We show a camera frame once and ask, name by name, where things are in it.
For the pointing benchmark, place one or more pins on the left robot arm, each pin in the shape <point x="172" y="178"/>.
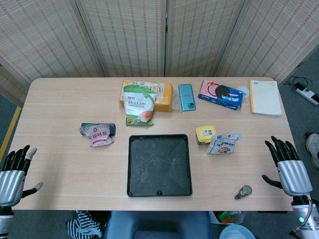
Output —
<point x="4" y="221"/>

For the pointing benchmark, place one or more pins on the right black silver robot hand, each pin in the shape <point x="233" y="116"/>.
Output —
<point x="294" y="176"/>

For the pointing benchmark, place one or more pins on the light blue bowl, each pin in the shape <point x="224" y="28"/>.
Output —
<point x="235" y="232"/>

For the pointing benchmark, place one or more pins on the blue pink cookie box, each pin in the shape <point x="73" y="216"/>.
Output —
<point x="220" y="94"/>

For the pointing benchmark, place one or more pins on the teal smartphone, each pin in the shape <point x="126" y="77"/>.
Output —
<point x="187" y="97"/>

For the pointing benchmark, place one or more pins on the white blue plastic pouch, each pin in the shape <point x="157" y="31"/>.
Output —
<point x="223" y="145"/>

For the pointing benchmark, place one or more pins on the white notebook with yellow spine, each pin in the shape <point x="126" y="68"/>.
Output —
<point x="265" y="97"/>

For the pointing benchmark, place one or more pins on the black square plastic tray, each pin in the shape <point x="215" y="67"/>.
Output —
<point x="159" y="165"/>

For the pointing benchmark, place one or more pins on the green white corn starch bag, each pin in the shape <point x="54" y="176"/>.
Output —
<point x="138" y="104"/>

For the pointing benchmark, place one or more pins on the white power strip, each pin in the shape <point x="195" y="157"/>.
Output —
<point x="307" y="94"/>

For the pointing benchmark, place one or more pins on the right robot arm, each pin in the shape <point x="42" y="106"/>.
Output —
<point x="302" y="211"/>

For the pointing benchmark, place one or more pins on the white round disc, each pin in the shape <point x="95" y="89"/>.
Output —
<point x="245" y="90"/>

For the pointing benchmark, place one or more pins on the black white striped cloth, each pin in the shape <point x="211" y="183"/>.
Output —
<point x="82" y="225"/>

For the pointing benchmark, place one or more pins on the pink white seasoning bag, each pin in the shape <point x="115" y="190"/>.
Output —
<point x="98" y="137"/>

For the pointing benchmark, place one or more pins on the grey sneaker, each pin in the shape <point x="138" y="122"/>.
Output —
<point x="313" y="149"/>

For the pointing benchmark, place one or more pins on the green tub with yellow lid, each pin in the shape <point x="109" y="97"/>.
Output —
<point x="203" y="132"/>

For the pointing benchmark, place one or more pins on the beige woven folding screen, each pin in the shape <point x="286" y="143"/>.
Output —
<point x="129" y="35"/>

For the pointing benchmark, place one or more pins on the box with coloured cube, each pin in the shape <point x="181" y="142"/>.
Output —
<point x="224" y="217"/>

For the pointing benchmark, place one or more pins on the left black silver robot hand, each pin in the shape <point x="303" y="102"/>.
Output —
<point x="11" y="183"/>

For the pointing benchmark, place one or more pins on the yellow cardboard box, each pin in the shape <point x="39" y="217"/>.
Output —
<point x="163" y="95"/>

